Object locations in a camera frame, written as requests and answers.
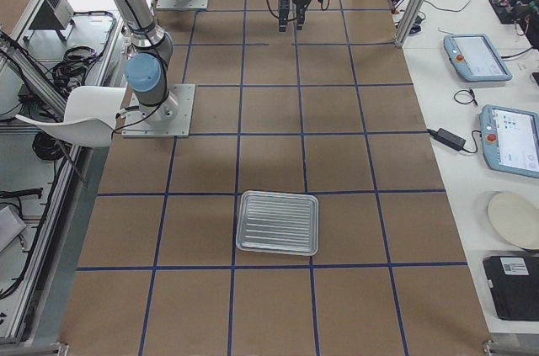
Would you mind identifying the silver ribbed metal tray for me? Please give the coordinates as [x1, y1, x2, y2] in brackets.
[236, 190, 319, 257]

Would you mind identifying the upper blue teach pendant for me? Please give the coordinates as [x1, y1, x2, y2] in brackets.
[443, 34, 512, 82]

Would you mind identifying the blue teach pendant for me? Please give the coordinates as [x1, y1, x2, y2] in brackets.
[479, 104, 538, 178]
[443, 34, 512, 82]

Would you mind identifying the black power adapter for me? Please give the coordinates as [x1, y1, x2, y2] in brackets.
[427, 128, 466, 151]

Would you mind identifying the white plastic chair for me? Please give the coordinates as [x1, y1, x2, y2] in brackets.
[15, 86, 126, 148]

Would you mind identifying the grey vented box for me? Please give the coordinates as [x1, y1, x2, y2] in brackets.
[29, 0, 74, 41]

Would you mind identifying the lower blue teach pendant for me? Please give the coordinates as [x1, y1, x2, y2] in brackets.
[479, 104, 538, 178]

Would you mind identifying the beige round plate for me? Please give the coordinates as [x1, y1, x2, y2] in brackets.
[488, 192, 538, 251]

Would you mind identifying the black tablet with label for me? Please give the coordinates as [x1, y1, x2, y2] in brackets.
[483, 256, 538, 321]

